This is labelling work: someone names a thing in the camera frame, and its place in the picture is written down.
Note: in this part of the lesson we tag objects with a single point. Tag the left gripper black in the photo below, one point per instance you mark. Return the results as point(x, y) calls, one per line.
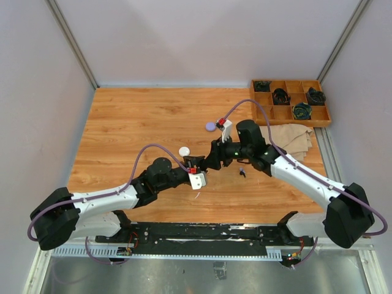
point(191, 162)

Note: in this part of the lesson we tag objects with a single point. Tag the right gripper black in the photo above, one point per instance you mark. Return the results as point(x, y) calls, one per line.
point(217, 154)

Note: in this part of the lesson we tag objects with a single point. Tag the white earbud charging case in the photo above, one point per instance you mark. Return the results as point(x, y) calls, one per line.
point(184, 151)

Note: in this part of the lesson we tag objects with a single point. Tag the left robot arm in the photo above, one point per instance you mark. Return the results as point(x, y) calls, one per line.
point(63, 215)

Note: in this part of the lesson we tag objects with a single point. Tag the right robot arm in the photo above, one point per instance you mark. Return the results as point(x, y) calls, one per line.
point(346, 212)

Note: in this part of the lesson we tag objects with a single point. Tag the purple earbud charging case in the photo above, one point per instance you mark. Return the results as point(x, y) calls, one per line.
point(210, 127)

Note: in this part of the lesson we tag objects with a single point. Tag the beige folded cloth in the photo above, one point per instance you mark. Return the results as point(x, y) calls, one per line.
point(293, 138)

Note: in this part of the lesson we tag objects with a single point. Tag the rolled dark tie top-left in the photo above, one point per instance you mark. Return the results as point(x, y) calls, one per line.
point(262, 85)

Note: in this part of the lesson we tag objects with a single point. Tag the rolled black tie centre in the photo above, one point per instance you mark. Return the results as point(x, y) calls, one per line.
point(281, 97)

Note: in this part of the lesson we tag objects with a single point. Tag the rolled black tie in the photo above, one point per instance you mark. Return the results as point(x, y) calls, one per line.
point(315, 97)
point(281, 97)

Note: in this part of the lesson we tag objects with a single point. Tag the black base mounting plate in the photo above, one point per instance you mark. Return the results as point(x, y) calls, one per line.
point(204, 240)

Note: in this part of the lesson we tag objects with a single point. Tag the wooden compartment tray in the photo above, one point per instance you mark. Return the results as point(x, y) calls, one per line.
point(282, 114)

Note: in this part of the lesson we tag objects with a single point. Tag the rolled blue patterned tie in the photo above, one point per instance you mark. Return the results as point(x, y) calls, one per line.
point(302, 111)

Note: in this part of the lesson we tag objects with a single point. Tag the rolled black tie right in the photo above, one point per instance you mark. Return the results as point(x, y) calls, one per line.
point(315, 97)

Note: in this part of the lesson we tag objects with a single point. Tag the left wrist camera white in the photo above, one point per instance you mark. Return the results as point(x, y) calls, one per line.
point(197, 181)

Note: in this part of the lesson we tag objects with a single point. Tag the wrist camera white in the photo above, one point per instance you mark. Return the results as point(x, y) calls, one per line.
point(225, 126)
point(197, 181)

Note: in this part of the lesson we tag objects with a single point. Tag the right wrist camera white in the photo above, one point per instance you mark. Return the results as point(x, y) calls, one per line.
point(225, 126)

